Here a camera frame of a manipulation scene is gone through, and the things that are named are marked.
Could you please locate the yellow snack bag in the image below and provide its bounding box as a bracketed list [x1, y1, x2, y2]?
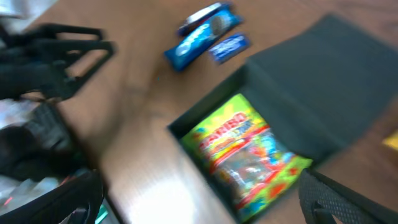
[382, 131, 398, 151]

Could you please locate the blue Eclipse mint tin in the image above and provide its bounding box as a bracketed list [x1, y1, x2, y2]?
[209, 33, 251, 64]

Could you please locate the dark green gift box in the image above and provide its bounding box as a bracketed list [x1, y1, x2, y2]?
[169, 15, 397, 223]

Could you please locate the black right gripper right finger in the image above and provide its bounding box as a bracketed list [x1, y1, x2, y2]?
[298, 169, 397, 224]

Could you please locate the blue Oreo cookie pack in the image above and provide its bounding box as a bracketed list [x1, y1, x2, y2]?
[164, 9, 243, 72]

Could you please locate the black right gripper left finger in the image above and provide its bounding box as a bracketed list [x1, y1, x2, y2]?
[1, 170, 104, 224]

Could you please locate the Haribo worms gummy bag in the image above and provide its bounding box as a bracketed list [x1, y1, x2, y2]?
[181, 94, 312, 222]

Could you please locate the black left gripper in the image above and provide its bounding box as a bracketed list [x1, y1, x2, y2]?
[1, 24, 115, 100]

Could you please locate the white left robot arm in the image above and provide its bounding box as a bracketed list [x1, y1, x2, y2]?
[1, 24, 114, 180]

